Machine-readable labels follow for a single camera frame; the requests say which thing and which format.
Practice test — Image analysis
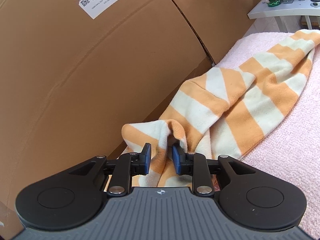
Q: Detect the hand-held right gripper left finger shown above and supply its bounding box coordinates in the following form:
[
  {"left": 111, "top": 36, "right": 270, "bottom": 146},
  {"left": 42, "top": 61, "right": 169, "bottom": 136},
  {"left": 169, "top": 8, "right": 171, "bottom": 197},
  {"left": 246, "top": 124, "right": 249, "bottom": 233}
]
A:
[{"left": 69, "top": 142, "right": 152, "bottom": 197}]

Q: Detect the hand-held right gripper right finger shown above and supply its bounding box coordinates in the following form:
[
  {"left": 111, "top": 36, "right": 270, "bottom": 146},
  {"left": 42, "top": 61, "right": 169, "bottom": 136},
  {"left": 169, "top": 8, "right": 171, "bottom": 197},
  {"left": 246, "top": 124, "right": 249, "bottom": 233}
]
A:
[{"left": 171, "top": 142, "right": 256, "bottom": 197}]

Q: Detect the orange white striped shirt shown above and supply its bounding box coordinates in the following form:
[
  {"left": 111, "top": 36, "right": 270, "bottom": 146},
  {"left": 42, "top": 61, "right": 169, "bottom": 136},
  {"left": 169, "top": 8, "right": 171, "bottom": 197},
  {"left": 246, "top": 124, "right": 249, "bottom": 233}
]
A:
[{"left": 122, "top": 29, "right": 320, "bottom": 188}]

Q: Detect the large cardboard box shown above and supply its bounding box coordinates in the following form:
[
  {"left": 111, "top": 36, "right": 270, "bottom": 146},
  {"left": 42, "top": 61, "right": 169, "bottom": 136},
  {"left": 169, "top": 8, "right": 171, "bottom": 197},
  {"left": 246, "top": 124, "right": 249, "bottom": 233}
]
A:
[{"left": 0, "top": 0, "right": 216, "bottom": 233}]

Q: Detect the pink terry towel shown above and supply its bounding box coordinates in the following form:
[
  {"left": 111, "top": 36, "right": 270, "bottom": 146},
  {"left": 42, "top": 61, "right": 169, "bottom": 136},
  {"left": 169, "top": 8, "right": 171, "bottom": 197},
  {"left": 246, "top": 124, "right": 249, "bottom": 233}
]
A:
[{"left": 104, "top": 17, "right": 320, "bottom": 240}]

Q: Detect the white code label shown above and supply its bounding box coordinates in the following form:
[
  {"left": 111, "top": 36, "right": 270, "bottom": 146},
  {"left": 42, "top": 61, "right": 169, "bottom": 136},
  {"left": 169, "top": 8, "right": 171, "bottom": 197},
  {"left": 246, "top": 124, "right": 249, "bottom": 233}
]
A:
[{"left": 79, "top": 0, "right": 130, "bottom": 19}]

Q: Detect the white side table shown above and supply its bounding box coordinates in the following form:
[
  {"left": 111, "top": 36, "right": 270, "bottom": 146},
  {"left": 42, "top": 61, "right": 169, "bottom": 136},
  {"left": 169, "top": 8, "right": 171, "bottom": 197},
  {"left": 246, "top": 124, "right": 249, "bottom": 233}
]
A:
[{"left": 247, "top": 0, "right": 320, "bottom": 32}]

